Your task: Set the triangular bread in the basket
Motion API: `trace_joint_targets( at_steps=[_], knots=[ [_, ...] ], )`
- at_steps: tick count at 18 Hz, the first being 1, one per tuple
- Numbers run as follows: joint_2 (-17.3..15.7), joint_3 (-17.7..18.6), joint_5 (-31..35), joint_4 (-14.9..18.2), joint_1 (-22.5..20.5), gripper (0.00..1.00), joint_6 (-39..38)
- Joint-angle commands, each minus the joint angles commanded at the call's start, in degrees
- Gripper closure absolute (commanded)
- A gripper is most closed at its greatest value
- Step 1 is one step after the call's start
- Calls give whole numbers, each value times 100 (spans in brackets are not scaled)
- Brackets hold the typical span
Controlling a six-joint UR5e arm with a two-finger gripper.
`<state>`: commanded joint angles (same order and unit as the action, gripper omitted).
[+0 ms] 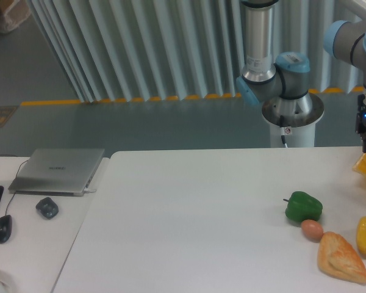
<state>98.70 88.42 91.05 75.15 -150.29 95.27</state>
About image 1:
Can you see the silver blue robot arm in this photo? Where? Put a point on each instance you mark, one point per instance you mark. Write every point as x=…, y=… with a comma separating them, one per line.
x=280, y=83

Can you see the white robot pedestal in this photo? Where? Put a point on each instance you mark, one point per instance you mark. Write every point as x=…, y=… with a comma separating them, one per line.
x=289, y=137

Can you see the dark grey earbud case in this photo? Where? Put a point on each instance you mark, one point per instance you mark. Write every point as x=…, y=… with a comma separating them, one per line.
x=47, y=208

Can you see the white grey folding screen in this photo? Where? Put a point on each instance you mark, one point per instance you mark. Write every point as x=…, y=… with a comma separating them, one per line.
x=145, y=49

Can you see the brown egg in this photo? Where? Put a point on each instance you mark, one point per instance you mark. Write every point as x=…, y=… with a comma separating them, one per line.
x=312, y=229

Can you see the black computer mouse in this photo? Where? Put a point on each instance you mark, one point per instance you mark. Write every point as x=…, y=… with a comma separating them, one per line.
x=6, y=222

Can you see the green bell pepper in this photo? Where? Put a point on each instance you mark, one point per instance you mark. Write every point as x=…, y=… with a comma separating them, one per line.
x=301, y=206

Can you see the triangular golden bread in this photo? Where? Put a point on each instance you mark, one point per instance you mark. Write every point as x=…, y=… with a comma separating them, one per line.
x=337, y=258

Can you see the silver closed laptop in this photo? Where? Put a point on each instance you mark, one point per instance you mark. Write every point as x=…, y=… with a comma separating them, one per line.
x=58, y=171

